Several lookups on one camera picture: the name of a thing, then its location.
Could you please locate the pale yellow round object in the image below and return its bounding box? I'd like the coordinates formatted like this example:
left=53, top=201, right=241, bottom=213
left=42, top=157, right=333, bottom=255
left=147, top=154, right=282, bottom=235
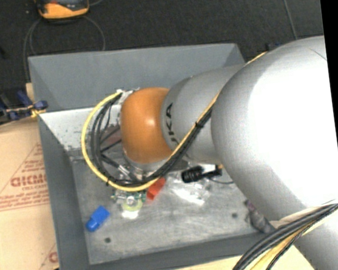
left=120, top=200, right=145, bottom=221

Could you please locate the red plastic block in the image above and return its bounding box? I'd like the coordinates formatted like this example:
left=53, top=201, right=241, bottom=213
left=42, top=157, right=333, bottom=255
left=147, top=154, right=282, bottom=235
left=144, top=177, right=169, bottom=202

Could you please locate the blue plastic block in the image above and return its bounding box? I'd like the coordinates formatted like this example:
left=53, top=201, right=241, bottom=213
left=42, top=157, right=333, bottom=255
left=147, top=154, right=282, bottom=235
left=83, top=204, right=113, bottom=233

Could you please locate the grey metal bin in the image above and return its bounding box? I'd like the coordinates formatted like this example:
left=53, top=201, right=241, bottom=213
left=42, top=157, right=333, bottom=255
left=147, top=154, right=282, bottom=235
left=26, top=29, right=284, bottom=270

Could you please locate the clear plastic bottle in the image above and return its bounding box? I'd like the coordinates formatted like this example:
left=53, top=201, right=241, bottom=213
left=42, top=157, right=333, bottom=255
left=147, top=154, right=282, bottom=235
left=168, top=170, right=225, bottom=210

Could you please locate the brown cardboard board red print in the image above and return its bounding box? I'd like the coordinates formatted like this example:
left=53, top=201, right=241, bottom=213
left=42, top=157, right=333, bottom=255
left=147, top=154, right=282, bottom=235
left=0, top=115, right=60, bottom=270

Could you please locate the dark purple grey object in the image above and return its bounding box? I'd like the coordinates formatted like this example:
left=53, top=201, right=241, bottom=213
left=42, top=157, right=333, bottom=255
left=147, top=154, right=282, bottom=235
left=244, top=197, right=275, bottom=236

